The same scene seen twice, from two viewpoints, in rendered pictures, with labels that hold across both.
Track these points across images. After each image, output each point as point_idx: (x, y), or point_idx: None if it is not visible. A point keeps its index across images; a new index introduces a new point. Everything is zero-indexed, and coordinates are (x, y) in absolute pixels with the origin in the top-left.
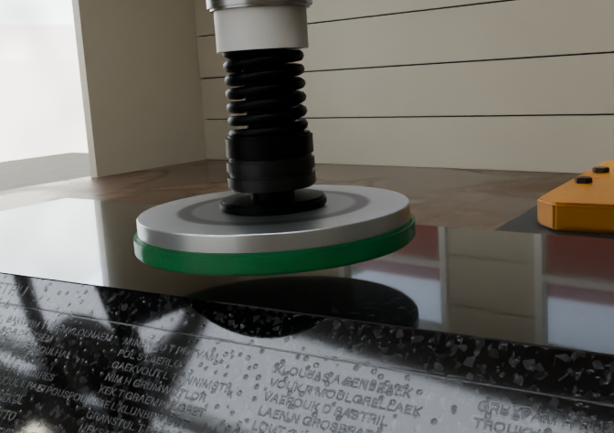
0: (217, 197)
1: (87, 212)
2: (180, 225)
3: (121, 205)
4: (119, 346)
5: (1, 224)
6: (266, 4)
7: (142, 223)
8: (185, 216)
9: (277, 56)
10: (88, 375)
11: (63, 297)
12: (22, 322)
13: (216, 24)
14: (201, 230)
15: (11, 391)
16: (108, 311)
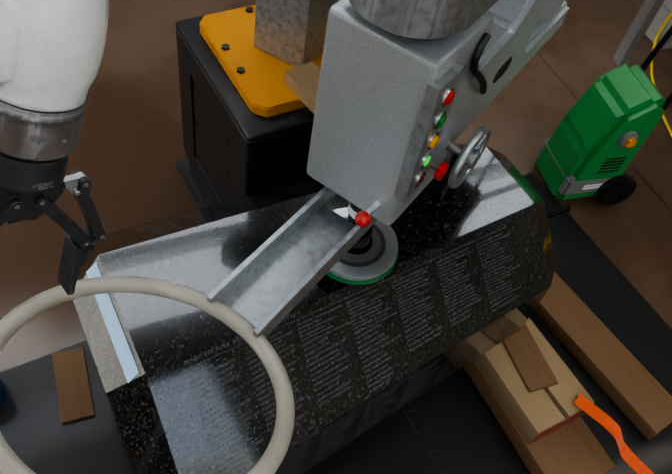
0: None
1: (166, 260)
2: (364, 270)
3: (163, 243)
4: (346, 305)
5: (160, 298)
6: None
7: (352, 276)
8: (352, 264)
9: None
10: (343, 318)
11: (312, 306)
12: (304, 322)
13: None
14: (377, 269)
15: (321, 338)
16: (333, 300)
